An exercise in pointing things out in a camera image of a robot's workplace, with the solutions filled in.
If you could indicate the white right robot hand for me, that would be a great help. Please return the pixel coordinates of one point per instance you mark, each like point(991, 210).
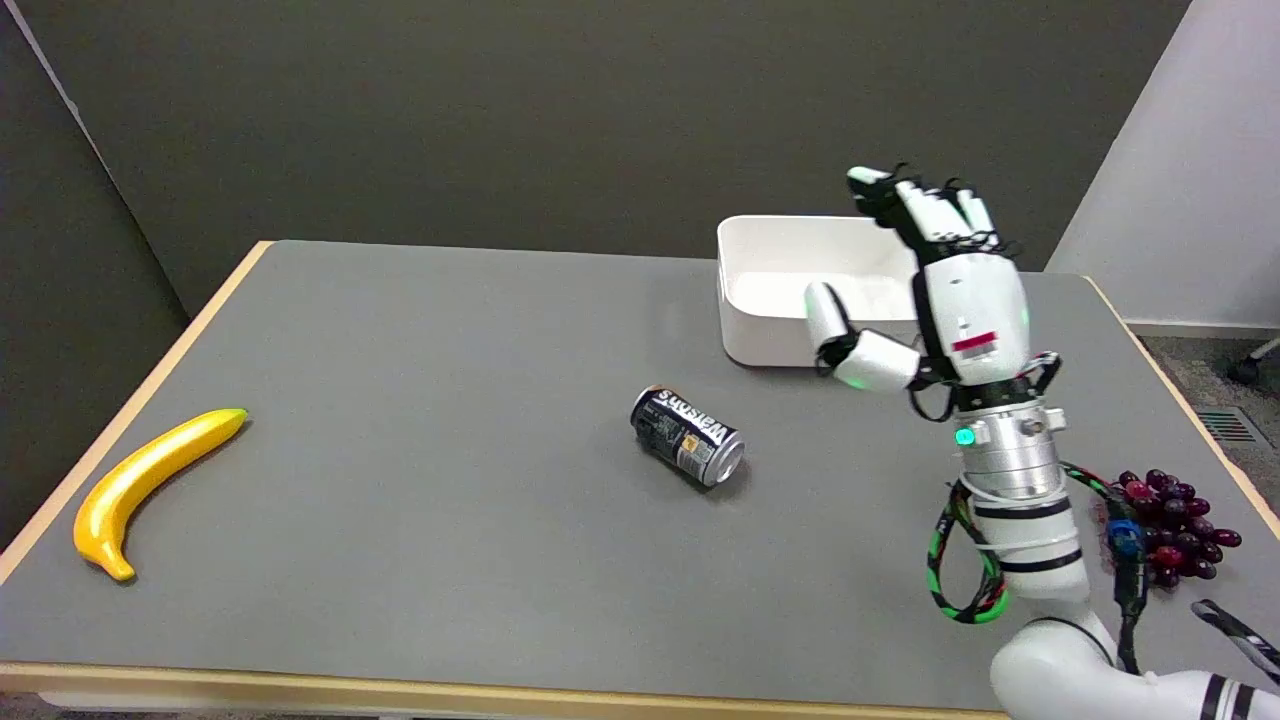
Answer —
point(970, 300)

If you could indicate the black drink can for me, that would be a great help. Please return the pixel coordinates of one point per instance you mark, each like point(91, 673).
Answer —
point(688, 435)

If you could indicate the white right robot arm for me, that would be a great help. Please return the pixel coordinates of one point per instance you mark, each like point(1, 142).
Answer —
point(1040, 560)

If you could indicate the white plastic bin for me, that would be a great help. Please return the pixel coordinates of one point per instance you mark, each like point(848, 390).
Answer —
point(790, 300)

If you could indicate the chair caster wheel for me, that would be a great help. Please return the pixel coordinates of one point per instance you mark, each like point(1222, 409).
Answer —
point(1246, 370)

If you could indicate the floor vent grille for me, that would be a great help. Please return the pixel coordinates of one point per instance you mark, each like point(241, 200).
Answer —
point(1228, 427)

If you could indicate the purple grape bunch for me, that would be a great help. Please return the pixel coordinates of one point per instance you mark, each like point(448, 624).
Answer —
point(1175, 525)

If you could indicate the yellow banana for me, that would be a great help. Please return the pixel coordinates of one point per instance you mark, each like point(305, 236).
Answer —
point(140, 485)

